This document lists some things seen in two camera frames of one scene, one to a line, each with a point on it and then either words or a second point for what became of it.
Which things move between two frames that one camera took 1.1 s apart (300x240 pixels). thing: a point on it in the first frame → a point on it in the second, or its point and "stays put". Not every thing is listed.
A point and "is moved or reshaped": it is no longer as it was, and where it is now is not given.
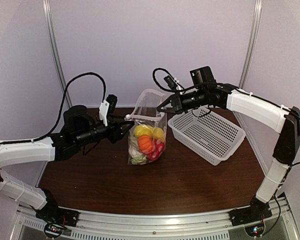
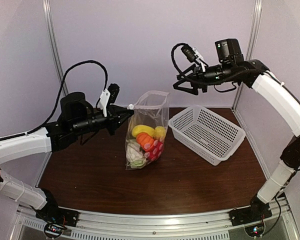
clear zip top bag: (147, 121) stays put
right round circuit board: (255, 231) stays put
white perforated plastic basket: (210, 134) stays put
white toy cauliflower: (139, 159) is moved or reshaped
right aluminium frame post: (252, 47) stays put
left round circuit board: (53, 230) stays put
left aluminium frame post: (51, 22) stays put
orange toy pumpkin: (145, 143) is moved or reshaped
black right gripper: (177, 104) → (197, 81)
